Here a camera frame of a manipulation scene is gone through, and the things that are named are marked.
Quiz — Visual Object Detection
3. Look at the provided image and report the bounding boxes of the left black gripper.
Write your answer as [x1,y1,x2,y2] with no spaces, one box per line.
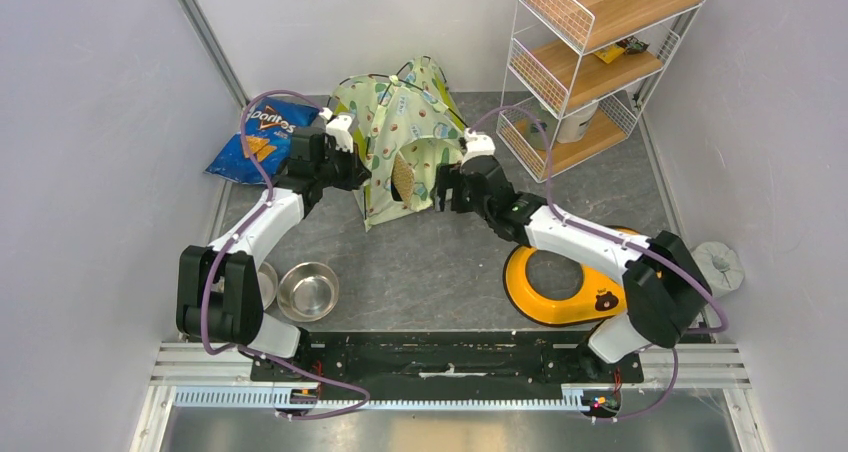
[315,140,371,192]

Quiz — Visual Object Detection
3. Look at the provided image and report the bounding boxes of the green avocado pet tent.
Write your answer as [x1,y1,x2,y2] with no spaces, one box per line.
[328,80,466,229]

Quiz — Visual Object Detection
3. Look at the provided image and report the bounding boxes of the steel bowl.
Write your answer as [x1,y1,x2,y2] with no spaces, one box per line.
[276,262,340,323]
[257,262,279,310]

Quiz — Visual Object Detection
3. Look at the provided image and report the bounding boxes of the green avocado print mat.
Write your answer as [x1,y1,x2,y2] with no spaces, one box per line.
[392,138,461,212]

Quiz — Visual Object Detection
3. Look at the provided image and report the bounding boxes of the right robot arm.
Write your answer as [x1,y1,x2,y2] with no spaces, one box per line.
[435,156,715,381]

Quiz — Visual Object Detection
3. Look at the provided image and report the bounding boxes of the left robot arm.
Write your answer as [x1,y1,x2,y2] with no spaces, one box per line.
[176,114,370,381]

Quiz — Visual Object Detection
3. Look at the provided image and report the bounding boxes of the orange pet bowl stand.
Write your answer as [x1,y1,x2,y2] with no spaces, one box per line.
[502,246,627,327]

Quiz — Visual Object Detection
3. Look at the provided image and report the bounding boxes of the blue Doritos chip bag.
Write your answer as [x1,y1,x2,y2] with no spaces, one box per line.
[205,97,320,185]

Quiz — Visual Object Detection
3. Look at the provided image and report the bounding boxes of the green glass jar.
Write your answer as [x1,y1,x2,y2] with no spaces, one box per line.
[523,119,549,151]

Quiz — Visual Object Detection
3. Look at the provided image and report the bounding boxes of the white paper roll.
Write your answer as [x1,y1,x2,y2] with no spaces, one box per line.
[555,103,598,144]

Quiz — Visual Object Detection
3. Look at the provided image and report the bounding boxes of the yellow snack packet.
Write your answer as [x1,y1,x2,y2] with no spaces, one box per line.
[593,43,626,64]

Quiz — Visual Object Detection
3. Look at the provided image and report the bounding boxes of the dark snack packet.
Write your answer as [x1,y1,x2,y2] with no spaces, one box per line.
[616,36,650,55]

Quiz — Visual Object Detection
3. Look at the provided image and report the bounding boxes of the grey wrapped roll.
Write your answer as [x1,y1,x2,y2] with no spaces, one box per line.
[691,241,745,298]

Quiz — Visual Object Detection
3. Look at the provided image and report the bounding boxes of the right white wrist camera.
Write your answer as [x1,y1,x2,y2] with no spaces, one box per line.
[460,128,496,165]

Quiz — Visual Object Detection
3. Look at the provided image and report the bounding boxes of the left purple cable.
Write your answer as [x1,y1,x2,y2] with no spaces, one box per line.
[199,89,370,421]

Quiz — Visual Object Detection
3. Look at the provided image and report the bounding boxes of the white wire wooden shelf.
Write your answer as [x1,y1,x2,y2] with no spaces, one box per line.
[497,0,707,182]

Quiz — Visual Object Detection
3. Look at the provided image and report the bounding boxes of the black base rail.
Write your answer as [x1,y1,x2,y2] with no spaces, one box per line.
[290,330,645,404]

